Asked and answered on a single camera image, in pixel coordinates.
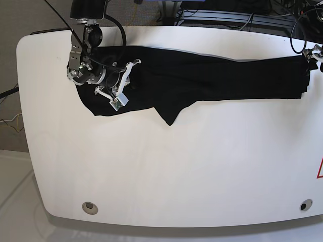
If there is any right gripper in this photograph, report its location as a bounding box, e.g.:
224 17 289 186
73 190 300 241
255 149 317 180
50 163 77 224
94 59 141 99

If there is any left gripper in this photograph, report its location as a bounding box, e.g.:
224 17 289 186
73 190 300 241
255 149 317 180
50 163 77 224
302 44 323 71

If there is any black T-shirt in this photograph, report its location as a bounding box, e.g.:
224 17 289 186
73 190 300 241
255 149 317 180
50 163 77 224
77 46 310 125

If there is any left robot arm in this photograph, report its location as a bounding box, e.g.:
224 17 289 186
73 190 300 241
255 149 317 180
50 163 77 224
293 1 322 72

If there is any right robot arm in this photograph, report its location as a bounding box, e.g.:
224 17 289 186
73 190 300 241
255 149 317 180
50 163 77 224
67 1 141 105

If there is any red warning triangle sticker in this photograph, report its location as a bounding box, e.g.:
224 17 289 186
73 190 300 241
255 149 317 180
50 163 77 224
316 159 323 178

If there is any left table grommet hole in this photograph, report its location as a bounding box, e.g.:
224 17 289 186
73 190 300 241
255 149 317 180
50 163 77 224
82 202 98 215

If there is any table grommet hole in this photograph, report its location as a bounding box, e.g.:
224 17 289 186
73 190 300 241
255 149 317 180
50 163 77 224
82 202 98 215
300 199 313 212

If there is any right table grommet hole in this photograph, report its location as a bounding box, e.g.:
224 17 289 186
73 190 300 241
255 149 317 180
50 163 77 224
300 199 313 212

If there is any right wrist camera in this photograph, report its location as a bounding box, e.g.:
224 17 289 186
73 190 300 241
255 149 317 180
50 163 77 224
110 93 129 111

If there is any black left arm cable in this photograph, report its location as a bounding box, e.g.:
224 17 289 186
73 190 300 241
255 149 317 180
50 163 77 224
290 5 323 55

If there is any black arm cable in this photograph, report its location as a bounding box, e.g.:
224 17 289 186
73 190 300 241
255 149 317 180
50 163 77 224
45 0 127 68
290 5 323 55

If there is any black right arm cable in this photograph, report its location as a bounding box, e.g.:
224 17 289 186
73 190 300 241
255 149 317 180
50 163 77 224
45 0 127 68

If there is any aluminium frame rail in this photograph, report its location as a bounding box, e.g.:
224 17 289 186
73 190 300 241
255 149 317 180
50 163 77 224
173 9 295 32

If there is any yellow floor cable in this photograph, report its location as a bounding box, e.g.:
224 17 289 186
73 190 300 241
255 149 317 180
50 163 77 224
0 113 25 133

